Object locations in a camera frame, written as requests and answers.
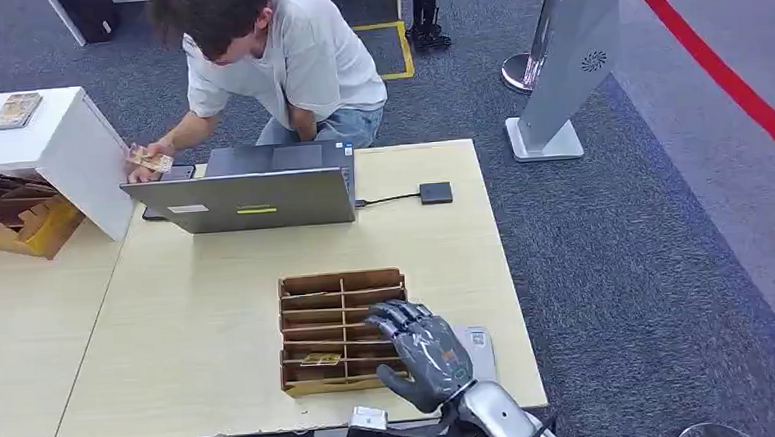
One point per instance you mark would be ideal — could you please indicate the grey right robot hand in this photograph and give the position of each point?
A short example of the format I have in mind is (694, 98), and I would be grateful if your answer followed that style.
(431, 360)

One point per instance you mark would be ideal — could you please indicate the handful of printed cards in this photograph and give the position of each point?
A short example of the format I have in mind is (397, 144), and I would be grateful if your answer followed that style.
(151, 161)

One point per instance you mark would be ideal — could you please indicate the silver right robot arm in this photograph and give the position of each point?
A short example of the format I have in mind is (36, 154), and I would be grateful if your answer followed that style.
(497, 417)

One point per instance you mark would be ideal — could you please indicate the printed card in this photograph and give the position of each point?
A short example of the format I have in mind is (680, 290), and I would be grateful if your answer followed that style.
(320, 360)

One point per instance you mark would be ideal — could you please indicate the wooden slotted card box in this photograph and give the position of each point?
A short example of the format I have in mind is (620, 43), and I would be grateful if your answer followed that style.
(317, 386)

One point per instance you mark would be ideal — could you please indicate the small black hub box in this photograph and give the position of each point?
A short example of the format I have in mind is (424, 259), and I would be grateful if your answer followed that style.
(436, 193)

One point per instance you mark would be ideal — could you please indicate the grey open laptop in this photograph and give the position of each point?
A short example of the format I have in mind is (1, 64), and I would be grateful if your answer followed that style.
(254, 204)

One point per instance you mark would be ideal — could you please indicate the clear glass dome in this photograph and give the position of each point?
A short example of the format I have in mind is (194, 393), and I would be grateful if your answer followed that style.
(710, 433)

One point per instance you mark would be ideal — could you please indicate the yellow floor tape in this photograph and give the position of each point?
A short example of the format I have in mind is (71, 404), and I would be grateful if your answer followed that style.
(407, 50)

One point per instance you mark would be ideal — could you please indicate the black smartphone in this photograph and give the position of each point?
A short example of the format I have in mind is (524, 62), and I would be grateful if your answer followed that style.
(181, 171)

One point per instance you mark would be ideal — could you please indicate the person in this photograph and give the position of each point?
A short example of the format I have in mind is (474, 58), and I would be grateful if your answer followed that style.
(312, 55)

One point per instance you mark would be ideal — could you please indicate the grey kiosk stand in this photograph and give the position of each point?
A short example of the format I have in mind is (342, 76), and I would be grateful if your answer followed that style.
(565, 55)

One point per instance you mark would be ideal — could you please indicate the black robot legs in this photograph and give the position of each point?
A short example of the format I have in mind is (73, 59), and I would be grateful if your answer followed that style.
(426, 9)

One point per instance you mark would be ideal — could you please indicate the white stand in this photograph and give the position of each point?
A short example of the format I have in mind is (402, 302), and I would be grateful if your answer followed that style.
(86, 160)

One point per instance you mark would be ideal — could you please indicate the red barrier belt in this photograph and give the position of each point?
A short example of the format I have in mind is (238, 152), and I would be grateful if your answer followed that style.
(718, 70)

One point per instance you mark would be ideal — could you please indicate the brown cardboard box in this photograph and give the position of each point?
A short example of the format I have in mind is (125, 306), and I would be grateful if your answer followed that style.
(36, 229)

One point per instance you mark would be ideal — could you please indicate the stack of printed cards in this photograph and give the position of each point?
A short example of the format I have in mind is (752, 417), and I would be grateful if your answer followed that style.
(16, 111)

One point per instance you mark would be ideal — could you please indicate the black bin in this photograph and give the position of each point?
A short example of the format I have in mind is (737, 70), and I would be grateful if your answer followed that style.
(88, 14)

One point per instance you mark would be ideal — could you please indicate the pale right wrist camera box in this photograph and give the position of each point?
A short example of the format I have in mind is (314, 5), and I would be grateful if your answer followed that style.
(369, 419)

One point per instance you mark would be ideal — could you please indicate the chrome stanchion post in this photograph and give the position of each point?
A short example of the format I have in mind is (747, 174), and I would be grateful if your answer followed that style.
(519, 71)

